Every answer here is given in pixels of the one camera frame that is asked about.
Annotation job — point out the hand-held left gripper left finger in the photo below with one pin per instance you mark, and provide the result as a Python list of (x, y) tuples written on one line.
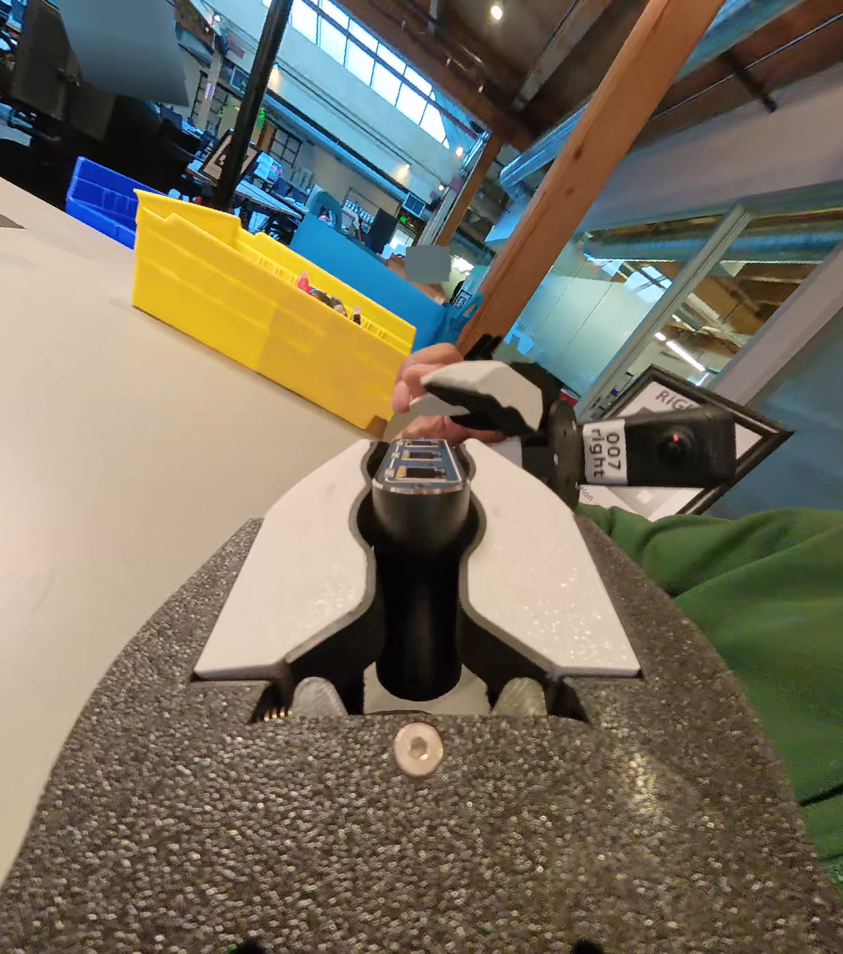
[(295, 582)]

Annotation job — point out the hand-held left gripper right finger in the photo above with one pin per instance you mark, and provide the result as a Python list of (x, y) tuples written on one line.
[(548, 582)]

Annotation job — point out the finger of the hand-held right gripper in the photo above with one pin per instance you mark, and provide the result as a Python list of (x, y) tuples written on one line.
[(481, 391)]

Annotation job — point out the black ethernet adapter hub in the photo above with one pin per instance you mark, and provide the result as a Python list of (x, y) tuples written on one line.
[(422, 507)]

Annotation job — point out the yellow plastic bin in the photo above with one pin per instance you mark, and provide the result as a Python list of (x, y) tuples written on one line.
[(243, 298)]

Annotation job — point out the blue plastic bin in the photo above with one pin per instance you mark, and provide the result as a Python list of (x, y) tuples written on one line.
[(101, 201)]

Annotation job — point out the person's right hand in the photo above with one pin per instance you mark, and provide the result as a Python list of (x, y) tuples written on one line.
[(419, 373)]

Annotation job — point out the framed printed tag board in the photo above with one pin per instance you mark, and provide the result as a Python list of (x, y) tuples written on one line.
[(735, 425)]

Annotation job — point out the black metal pole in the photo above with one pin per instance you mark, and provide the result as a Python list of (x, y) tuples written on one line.
[(258, 105)]

